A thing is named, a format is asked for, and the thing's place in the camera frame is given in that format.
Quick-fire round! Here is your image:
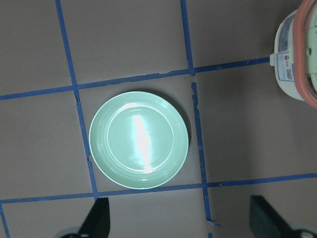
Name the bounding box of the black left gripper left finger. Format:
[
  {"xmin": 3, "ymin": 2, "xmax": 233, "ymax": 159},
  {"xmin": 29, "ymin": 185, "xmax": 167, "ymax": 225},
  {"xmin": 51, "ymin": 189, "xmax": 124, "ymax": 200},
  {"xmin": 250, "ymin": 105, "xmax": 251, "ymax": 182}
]
[{"xmin": 78, "ymin": 197, "xmax": 110, "ymax": 238}]

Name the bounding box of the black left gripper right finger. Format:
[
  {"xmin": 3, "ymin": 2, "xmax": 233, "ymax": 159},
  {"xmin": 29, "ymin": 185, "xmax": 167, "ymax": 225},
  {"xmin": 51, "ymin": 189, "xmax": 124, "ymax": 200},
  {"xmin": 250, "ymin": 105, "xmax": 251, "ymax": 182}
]
[{"xmin": 249, "ymin": 195, "xmax": 299, "ymax": 238}]

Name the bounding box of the green plate left side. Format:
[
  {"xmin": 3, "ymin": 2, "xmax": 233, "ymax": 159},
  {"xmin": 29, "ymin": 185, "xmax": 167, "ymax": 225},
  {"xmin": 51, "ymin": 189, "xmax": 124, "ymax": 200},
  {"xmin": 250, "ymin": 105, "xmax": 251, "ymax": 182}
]
[{"xmin": 89, "ymin": 91, "xmax": 189, "ymax": 189}]

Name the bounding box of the white rice cooker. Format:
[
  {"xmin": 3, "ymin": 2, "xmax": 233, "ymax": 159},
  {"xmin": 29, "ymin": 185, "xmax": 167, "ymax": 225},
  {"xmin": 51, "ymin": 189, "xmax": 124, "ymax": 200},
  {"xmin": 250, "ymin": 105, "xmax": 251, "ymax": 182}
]
[{"xmin": 270, "ymin": 0, "xmax": 317, "ymax": 108}]

